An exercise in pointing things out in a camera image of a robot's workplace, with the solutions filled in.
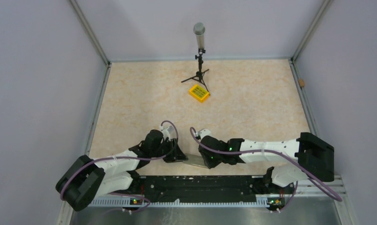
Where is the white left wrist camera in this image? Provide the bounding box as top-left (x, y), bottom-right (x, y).
top-left (159, 125), bottom-right (176, 140)

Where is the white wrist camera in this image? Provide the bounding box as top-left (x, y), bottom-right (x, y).
top-left (159, 125), bottom-right (176, 140)
top-left (196, 129), bottom-right (211, 140)

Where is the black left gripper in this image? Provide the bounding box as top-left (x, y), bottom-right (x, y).
top-left (151, 138), bottom-right (188, 163)

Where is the microphone on black tripod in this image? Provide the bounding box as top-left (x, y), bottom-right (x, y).
top-left (181, 22), bottom-right (209, 91)

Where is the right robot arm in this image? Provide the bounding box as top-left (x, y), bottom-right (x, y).
top-left (194, 129), bottom-right (334, 193)

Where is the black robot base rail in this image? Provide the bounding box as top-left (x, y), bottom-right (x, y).
top-left (122, 175), bottom-right (294, 203)

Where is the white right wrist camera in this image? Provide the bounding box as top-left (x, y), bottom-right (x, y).
top-left (196, 129), bottom-right (211, 140)

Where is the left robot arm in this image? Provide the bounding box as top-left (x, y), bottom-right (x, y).
top-left (55, 129), bottom-right (188, 211)

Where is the yellow box with green grid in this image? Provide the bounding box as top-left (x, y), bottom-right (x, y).
top-left (189, 84), bottom-right (210, 103)

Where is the white remote control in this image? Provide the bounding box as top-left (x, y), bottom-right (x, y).
top-left (183, 154), bottom-right (207, 168)

